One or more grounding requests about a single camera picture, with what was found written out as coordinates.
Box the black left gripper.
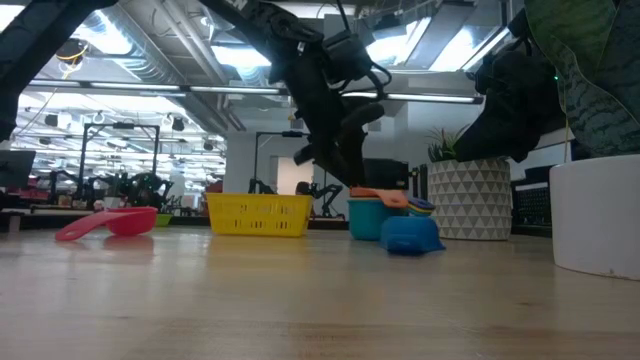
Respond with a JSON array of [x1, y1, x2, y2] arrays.
[[269, 19, 386, 189]]

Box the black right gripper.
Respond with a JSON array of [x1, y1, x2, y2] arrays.
[[452, 52, 566, 164]]

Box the teal measuring cup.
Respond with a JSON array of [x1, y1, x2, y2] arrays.
[[347, 198, 401, 242]]

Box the blue measuring cup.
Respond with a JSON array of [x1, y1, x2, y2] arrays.
[[378, 215, 447, 256]]

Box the yellow plastic basket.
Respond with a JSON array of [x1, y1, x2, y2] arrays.
[[205, 192, 314, 238]]

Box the red measuring cup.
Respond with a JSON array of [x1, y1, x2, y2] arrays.
[[54, 206, 159, 242]]

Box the black cabinet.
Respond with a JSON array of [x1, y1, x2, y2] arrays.
[[362, 158, 410, 191]]

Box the triangle-patterned succulent planter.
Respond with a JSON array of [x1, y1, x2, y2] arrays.
[[427, 124, 514, 241]]

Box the black perforated box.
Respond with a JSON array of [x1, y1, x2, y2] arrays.
[[510, 164, 559, 237]]

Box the snake plant in white pot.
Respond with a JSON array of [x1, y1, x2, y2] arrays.
[[522, 0, 640, 281]]

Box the distant black robot arms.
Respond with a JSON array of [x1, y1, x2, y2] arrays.
[[47, 169, 174, 211]]

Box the long ceiling light bar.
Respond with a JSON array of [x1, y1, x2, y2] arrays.
[[24, 79, 484, 105]]

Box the dark desk monitor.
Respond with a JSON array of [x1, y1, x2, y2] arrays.
[[0, 149, 37, 189]]

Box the black station frame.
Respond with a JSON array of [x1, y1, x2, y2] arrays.
[[254, 130, 314, 196], [77, 122, 161, 201]]

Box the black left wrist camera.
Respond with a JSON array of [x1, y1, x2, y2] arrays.
[[322, 29, 375, 85]]

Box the black left camera cable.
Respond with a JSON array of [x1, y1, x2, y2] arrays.
[[335, 0, 394, 101]]

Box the black table frame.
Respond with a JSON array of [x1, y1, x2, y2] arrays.
[[0, 212, 431, 232]]

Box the hanging yellow cable reel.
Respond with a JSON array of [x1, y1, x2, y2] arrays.
[[54, 37, 90, 66]]

